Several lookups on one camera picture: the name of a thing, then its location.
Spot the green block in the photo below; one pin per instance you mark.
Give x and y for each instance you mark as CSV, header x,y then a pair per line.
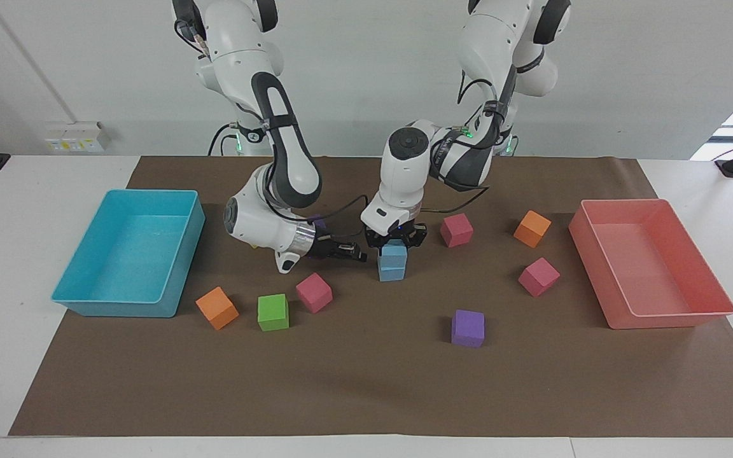
x,y
273,313

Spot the orange block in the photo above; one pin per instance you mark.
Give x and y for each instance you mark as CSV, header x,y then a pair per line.
x,y
217,308
532,229

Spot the pink block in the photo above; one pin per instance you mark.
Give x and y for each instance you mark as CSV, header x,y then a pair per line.
x,y
539,278
314,294
456,231

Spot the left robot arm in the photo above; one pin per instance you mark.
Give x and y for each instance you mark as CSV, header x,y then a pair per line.
x,y
398,184

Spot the pink plastic tray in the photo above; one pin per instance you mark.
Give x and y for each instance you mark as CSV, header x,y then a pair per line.
x,y
653,267

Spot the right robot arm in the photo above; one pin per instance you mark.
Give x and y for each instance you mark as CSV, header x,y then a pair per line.
x,y
290,159

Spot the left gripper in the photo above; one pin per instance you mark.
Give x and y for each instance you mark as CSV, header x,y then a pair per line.
x,y
395,230

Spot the blue plastic tray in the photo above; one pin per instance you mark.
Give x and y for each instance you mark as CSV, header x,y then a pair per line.
x,y
131,254

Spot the purple block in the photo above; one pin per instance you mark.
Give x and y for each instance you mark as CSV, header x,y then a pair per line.
x,y
468,329

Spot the white wall socket box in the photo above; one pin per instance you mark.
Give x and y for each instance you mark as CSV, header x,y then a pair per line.
x,y
74,137

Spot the blue block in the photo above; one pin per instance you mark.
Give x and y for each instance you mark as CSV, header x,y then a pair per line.
x,y
392,274
394,256

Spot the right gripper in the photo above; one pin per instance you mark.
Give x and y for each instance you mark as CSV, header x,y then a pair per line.
x,y
322,242

